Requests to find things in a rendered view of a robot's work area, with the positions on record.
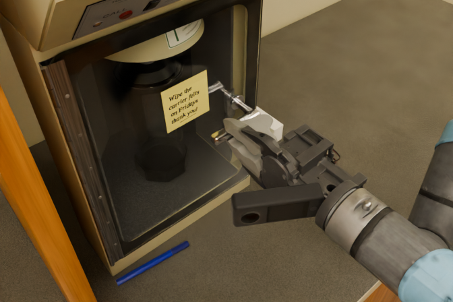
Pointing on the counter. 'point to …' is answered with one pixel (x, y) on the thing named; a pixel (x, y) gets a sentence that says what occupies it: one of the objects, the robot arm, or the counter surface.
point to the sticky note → (185, 101)
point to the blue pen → (152, 263)
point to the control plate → (93, 12)
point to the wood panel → (38, 209)
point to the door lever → (236, 119)
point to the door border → (83, 155)
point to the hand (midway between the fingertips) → (226, 131)
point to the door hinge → (71, 145)
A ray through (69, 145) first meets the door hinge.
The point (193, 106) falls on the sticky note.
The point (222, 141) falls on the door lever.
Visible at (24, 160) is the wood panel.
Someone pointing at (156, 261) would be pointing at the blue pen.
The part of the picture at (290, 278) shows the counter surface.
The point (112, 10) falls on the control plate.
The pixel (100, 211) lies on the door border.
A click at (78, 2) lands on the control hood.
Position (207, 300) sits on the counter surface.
